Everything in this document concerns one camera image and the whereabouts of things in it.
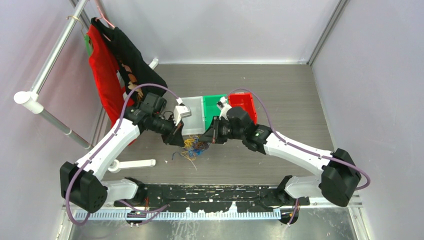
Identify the metal clothes rack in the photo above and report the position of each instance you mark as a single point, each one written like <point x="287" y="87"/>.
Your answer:
<point x="55" y="66"/>

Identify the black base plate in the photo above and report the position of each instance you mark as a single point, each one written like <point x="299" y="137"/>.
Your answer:
<point x="212" y="198"/>

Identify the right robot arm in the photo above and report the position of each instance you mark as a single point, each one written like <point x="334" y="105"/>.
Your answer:
<point x="334" y="174"/>

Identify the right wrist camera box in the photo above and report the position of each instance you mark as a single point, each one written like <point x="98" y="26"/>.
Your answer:
<point x="224" y="107"/>

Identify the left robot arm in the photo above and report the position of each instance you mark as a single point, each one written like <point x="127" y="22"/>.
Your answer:
<point x="82" y="182"/>

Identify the green hanger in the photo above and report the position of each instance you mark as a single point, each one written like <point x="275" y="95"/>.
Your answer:
<point x="88" y="45"/>

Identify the red plastic bin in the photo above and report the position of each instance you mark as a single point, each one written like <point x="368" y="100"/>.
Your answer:
<point x="245" y="101"/>

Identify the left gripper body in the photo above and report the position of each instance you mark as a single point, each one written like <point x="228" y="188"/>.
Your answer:
<point x="172" y="131"/>

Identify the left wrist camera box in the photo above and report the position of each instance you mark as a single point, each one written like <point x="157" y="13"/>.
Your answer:
<point x="180" y="112"/>

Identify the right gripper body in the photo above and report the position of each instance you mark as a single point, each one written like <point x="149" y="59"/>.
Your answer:
<point x="224" y="130"/>

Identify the black shirt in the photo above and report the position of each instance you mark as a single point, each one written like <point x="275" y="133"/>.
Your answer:
<point x="132" y="67"/>

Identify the white plastic bin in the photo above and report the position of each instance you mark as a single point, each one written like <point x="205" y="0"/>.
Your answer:
<point x="194" y="124"/>

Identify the green plastic bin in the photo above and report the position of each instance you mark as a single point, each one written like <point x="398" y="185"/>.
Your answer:
<point x="210" y="108"/>

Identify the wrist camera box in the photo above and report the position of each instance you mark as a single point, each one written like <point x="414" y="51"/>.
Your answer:
<point x="180" y="112"/>
<point x="224" y="107"/>

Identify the red shirt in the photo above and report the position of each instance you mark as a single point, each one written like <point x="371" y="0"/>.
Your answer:
<point x="104" y="67"/>

